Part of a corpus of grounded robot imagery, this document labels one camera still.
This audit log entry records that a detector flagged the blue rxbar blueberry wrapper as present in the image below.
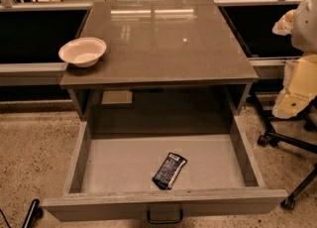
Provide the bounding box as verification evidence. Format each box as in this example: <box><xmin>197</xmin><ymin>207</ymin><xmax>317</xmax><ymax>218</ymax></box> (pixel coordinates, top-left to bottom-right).
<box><xmin>152</xmin><ymin>153</ymin><xmax>187</xmax><ymax>190</ymax></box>

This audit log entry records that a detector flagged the black wheeled stand right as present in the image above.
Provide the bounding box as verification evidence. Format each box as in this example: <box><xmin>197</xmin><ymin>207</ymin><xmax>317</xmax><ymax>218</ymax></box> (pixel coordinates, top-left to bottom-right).
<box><xmin>250</xmin><ymin>88</ymin><xmax>317</xmax><ymax>210</ymax></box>

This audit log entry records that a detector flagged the grey cabinet with counter top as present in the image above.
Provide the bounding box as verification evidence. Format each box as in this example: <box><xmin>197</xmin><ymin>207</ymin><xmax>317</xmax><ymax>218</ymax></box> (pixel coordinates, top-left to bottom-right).
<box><xmin>60</xmin><ymin>0</ymin><xmax>258</xmax><ymax>135</ymax></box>

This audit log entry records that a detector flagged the white paper bowl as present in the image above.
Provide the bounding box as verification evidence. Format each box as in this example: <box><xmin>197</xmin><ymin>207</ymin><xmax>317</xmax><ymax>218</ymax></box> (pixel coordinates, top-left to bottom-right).
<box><xmin>58</xmin><ymin>37</ymin><xmax>107</xmax><ymax>68</ymax></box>

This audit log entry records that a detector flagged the black stand leg left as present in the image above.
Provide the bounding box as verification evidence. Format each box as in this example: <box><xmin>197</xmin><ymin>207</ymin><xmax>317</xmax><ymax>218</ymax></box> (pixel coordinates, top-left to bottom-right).
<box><xmin>0</xmin><ymin>199</ymin><xmax>44</xmax><ymax>228</ymax></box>

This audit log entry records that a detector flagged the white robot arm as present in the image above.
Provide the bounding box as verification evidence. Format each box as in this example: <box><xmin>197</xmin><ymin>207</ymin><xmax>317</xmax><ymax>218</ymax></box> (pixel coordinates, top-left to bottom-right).
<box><xmin>272</xmin><ymin>0</ymin><xmax>317</xmax><ymax>119</ymax></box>

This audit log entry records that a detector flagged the black drawer handle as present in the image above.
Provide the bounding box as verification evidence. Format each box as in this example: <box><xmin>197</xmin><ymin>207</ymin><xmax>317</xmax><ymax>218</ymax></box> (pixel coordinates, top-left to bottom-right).
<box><xmin>147</xmin><ymin>209</ymin><xmax>183</xmax><ymax>225</ymax></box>

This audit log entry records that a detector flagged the open grey top drawer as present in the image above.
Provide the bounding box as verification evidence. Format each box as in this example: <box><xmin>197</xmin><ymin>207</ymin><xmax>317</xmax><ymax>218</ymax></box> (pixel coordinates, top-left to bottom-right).
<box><xmin>43</xmin><ymin>120</ymin><xmax>286</xmax><ymax>224</ymax></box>

